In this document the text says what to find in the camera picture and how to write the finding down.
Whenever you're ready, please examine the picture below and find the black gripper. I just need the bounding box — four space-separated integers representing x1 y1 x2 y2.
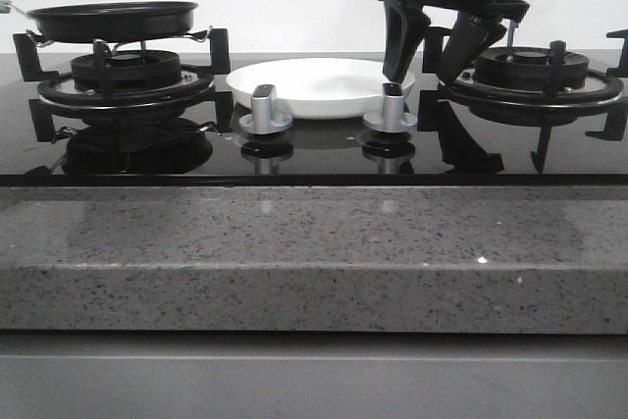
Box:
380 0 529 84

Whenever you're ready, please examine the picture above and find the white round plate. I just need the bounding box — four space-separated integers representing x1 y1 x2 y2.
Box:
227 58 388 120

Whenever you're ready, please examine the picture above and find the black frying pan green handle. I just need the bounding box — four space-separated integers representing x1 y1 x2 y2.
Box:
26 1 198 43

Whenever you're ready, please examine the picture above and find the black gas burner right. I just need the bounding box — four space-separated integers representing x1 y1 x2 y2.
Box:
473 46 589 91

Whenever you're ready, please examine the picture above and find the black gas burner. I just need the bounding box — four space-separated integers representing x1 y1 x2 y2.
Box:
71 50 182 92
473 46 589 91

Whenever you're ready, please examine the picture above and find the silver stove knob right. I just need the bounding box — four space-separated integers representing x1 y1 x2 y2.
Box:
362 82 418 133

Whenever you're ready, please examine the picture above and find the silver stove knob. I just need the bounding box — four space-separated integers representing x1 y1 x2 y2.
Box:
239 84 293 135
362 82 418 133

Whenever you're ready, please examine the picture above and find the black glass cooktop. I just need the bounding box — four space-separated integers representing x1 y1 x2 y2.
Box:
1 54 627 187

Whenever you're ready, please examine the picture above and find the black pan support right burner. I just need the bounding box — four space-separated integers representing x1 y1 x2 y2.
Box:
417 40 627 174

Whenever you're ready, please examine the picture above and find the black pan support burner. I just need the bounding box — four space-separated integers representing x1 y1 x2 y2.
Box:
417 40 627 174
13 28 231 142

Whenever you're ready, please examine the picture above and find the silver stove knob left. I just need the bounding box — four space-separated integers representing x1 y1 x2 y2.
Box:
239 84 293 135

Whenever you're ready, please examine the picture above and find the black pan support left burner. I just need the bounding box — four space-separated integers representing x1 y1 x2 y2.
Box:
13 28 231 142

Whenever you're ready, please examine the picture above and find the black gas burner left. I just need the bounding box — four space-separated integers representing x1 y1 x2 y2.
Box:
71 50 182 92

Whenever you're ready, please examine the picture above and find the wire pan reducer ring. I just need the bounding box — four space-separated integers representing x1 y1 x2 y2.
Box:
26 26 214 58

